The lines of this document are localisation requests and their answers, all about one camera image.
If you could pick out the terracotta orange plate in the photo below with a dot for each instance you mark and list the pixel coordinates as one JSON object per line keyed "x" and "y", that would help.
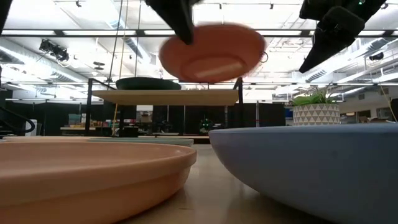
{"x": 93, "y": 174}

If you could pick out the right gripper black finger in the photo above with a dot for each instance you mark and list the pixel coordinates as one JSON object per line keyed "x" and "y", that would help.
{"x": 323, "y": 49}

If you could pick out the dark green plate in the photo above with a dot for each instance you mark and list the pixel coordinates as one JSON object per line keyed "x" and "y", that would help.
{"x": 146, "y": 84}

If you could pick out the light grey plate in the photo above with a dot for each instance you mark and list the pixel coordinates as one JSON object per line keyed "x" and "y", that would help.
{"x": 174, "y": 141}

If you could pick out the cluttered background workbench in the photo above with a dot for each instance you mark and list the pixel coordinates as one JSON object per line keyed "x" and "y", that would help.
{"x": 77, "y": 128}

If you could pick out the succulent in white patterned pot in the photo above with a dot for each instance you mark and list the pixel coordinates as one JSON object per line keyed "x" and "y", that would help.
{"x": 315, "y": 114}

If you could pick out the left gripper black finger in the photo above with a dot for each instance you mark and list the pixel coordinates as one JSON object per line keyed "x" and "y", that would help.
{"x": 178, "y": 18}

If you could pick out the distant robot with green lights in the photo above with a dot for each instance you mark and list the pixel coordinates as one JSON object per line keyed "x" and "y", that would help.
{"x": 206, "y": 124}

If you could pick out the pale peach plate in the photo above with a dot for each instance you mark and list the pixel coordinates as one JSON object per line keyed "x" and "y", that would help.
{"x": 46, "y": 139}

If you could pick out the wooden shelf with black legs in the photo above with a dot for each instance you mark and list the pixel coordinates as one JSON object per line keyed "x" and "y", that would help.
{"x": 168, "y": 97}

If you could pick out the large blue bowl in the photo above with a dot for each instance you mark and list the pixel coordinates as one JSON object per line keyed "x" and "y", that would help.
{"x": 311, "y": 168}

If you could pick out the white background bin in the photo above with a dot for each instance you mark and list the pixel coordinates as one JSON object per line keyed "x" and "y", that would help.
{"x": 31, "y": 124}

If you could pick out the coral orange plate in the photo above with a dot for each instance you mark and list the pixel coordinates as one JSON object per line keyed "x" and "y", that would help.
{"x": 217, "y": 59}

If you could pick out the black ceiling spotlight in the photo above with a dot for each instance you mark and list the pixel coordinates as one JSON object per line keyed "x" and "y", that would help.
{"x": 61, "y": 54}
{"x": 377, "y": 56}
{"x": 46, "y": 46}

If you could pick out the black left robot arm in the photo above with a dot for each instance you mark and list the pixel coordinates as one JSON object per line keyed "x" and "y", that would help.
{"x": 3, "y": 12}

